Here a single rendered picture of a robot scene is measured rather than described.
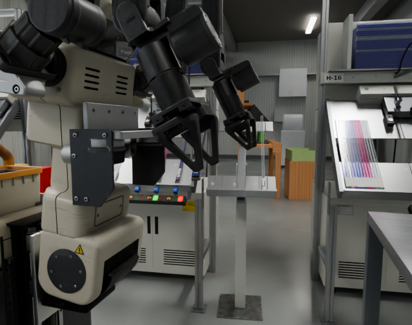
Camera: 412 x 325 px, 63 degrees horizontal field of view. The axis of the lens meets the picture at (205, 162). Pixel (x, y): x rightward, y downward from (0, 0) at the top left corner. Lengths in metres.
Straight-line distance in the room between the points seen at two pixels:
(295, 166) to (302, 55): 6.25
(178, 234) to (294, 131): 6.42
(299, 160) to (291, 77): 5.69
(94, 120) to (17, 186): 0.39
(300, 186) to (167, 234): 2.93
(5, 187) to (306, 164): 4.21
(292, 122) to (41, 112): 7.80
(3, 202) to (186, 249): 1.45
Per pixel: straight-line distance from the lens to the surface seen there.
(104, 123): 0.79
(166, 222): 2.25
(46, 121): 0.85
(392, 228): 0.95
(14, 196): 1.07
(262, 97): 10.46
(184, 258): 2.30
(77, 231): 0.80
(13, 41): 0.67
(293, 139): 8.37
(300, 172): 4.84
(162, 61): 0.52
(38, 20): 0.63
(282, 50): 10.66
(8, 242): 1.01
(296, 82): 10.27
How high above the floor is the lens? 1.05
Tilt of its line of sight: 6 degrees down
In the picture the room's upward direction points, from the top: straight up
